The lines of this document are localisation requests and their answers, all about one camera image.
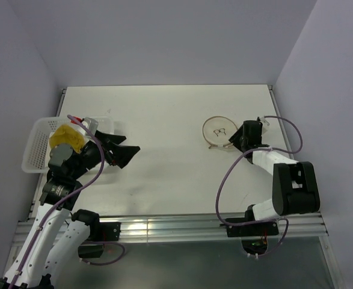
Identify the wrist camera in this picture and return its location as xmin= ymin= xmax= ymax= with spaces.
xmin=74 ymin=117 xmax=99 ymax=137
xmin=257 ymin=116 xmax=270 ymax=126

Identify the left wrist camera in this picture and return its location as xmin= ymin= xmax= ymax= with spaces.
xmin=74 ymin=117 xmax=99 ymax=137

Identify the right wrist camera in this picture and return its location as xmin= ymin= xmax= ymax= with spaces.
xmin=257 ymin=116 xmax=270 ymax=126

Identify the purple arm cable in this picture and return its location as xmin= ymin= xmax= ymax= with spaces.
xmin=6 ymin=114 xmax=126 ymax=289
xmin=215 ymin=116 xmax=304 ymax=259

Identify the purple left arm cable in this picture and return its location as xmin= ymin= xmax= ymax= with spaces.
xmin=6 ymin=114 xmax=126 ymax=289

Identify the white plastic laundry basket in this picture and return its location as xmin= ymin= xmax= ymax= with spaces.
xmin=20 ymin=116 xmax=117 ymax=175

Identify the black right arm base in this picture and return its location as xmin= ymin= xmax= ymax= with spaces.
xmin=220 ymin=222 xmax=279 ymax=237

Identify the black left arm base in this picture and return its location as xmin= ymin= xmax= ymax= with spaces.
xmin=78 ymin=222 xmax=124 ymax=260

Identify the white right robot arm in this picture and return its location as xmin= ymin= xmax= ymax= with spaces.
xmin=229 ymin=118 xmax=321 ymax=235

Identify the aluminium mounting rail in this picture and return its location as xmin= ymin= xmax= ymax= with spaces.
xmin=12 ymin=210 xmax=329 ymax=247

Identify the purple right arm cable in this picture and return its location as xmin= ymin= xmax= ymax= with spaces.
xmin=215 ymin=116 xmax=304 ymax=259

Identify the yellow bra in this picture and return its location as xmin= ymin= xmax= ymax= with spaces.
xmin=49 ymin=124 xmax=85 ymax=153

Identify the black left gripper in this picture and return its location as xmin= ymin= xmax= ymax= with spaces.
xmin=70 ymin=129 xmax=139 ymax=179

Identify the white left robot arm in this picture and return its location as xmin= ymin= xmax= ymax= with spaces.
xmin=0 ymin=131 xmax=140 ymax=288

